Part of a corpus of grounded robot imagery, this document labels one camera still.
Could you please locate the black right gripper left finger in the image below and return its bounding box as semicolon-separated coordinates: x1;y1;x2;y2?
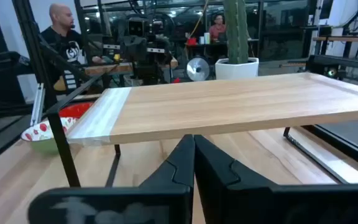
28;134;196;224

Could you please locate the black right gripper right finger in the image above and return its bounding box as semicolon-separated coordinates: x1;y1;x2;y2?
193;135;358;224

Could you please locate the white bowl with red fruits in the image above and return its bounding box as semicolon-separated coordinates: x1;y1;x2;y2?
20;116;80;156

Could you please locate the wooden desk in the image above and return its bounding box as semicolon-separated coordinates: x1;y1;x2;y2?
84;58;179;77

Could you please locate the silver round disc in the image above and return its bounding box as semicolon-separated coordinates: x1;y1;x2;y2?
186;57;211;82

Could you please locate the person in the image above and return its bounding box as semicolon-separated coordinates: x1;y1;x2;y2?
208;14;227;43
39;2;106;94

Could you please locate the tall green cactus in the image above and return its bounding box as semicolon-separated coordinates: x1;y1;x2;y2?
222;0;250;65

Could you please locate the white plant pot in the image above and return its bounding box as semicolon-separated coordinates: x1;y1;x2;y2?
214;57;260;81

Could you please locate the wooden workbench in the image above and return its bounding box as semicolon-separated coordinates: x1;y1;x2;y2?
312;35;358;45

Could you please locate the wooden shelf with black frame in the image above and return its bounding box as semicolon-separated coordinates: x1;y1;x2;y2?
45;72;358;187

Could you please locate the silver aluminium bracket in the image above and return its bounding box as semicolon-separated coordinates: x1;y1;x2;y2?
29;82;47;127

